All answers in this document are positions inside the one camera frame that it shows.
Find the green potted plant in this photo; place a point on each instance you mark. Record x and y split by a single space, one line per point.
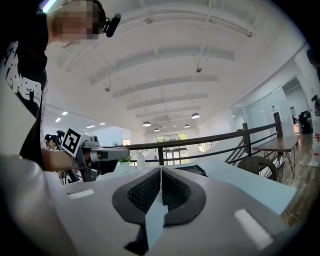
125 160

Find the person's head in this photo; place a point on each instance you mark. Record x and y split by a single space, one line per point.
75 22

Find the black and white printed shirt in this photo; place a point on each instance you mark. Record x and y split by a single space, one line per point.
25 75

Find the black head camera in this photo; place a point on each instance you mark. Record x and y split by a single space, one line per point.
112 25

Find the black box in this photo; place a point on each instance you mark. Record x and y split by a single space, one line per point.
195 171

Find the dark wicker chair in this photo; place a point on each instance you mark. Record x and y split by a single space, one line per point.
257 163

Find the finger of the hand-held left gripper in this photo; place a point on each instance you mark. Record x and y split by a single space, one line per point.
112 153

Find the white bottle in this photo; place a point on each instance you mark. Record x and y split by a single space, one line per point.
140 161

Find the light blue table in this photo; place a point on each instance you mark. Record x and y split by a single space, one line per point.
250 187

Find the black metal railing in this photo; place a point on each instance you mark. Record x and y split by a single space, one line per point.
200 140

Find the glass entrance doors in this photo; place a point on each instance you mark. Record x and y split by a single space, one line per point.
172 138

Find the person's left forearm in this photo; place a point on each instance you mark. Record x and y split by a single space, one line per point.
55 160

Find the wooden side table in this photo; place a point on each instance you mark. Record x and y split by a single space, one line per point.
280 143

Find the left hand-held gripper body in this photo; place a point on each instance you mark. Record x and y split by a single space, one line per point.
75 142

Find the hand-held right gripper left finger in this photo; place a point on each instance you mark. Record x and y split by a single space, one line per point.
100 212

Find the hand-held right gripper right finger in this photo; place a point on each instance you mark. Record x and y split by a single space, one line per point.
212 212

